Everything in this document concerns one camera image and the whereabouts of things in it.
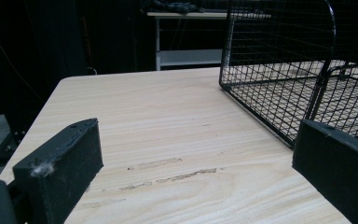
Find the white metal shelf table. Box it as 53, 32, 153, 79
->
145, 11, 271, 72

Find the thin cable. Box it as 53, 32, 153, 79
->
0, 0, 46, 104

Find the black wire mesh basket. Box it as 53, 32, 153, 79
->
218, 0, 358, 147

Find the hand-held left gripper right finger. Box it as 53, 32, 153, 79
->
292, 119, 358, 224

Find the black metal stand base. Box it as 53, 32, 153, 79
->
0, 115, 29, 171

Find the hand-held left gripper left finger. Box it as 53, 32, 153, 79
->
12, 118, 104, 224

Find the black curtain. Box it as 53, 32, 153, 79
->
0, 0, 157, 125

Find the dark cloth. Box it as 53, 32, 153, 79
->
141, 0, 205, 15

